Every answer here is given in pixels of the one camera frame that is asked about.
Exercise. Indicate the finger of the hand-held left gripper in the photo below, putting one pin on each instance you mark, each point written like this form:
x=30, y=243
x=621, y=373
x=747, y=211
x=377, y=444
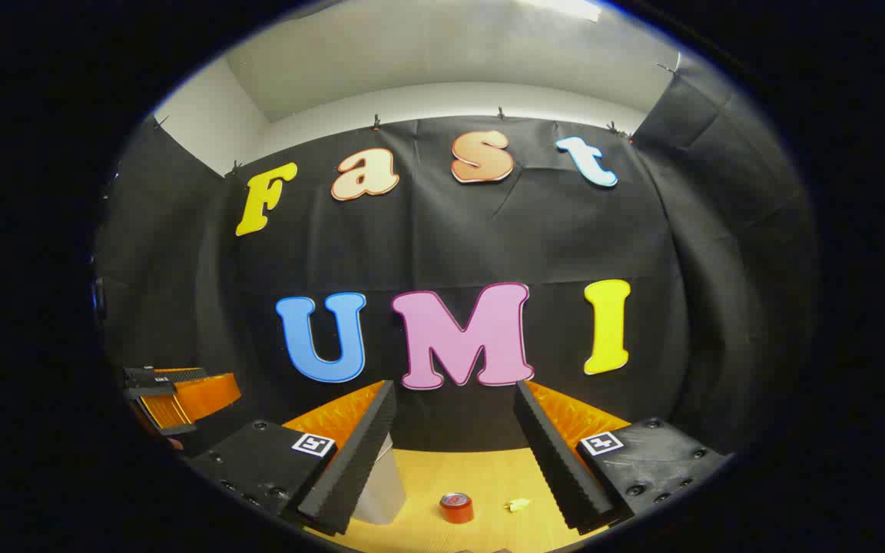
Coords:
x=204, y=395
x=166, y=413

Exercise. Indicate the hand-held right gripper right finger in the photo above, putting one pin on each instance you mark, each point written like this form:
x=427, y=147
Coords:
x=558, y=468

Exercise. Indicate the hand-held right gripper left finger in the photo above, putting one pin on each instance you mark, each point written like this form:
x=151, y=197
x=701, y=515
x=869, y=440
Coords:
x=358, y=468

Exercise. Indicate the white desktop garbage bin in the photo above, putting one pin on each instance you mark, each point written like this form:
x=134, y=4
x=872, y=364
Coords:
x=381, y=491

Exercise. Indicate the black backdrop cloth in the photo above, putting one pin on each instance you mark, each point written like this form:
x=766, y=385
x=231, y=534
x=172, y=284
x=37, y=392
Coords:
x=442, y=230

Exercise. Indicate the yellow paper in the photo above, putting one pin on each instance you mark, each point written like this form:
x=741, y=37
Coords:
x=518, y=504

